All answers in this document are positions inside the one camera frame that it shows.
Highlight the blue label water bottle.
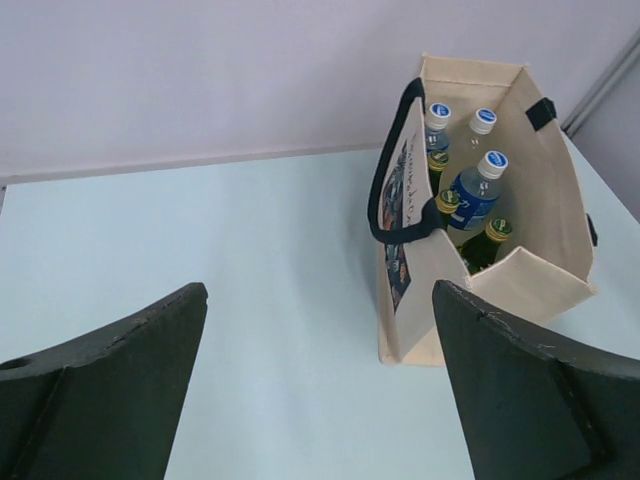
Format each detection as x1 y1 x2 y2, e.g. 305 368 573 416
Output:
425 102 451 152
449 150 509 231

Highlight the clear unlabelled water bottle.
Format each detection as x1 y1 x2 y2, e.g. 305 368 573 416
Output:
458 108 498 161

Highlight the beige canvas tote bag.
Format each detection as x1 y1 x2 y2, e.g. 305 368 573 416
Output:
367 55 596 366

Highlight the right aluminium frame post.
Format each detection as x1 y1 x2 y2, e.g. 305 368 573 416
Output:
561 30 640 137

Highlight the green bottle orange label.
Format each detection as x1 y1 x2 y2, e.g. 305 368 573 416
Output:
427 149 449 197

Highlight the green glass bottle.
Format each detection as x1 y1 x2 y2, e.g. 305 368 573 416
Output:
457 217 513 275

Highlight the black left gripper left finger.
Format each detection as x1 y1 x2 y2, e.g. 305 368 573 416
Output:
1 283 208 479

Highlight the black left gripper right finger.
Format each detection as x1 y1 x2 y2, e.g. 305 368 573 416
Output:
432 280 639 479

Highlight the green bottle yellow label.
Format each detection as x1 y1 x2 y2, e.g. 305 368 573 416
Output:
435 189 460 229

